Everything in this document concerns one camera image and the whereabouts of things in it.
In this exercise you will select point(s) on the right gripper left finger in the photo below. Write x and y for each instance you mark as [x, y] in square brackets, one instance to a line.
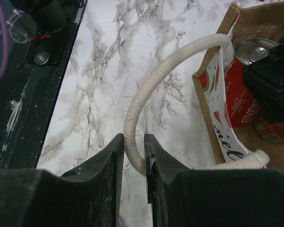
[85, 196]

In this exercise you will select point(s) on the watermelon canvas tote bag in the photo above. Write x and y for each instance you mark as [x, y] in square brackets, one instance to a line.
[233, 147]

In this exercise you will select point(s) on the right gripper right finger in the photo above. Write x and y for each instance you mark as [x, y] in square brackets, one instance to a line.
[181, 197]

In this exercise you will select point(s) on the red cola can front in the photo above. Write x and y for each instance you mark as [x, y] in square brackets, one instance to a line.
[242, 107]

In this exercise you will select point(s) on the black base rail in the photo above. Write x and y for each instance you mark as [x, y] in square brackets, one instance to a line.
[36, 40]

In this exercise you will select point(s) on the red cola can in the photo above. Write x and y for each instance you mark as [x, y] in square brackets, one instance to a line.
[242, 107]
[273, 133]

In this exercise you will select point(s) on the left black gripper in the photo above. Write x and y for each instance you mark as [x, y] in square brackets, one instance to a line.
[265, 80]

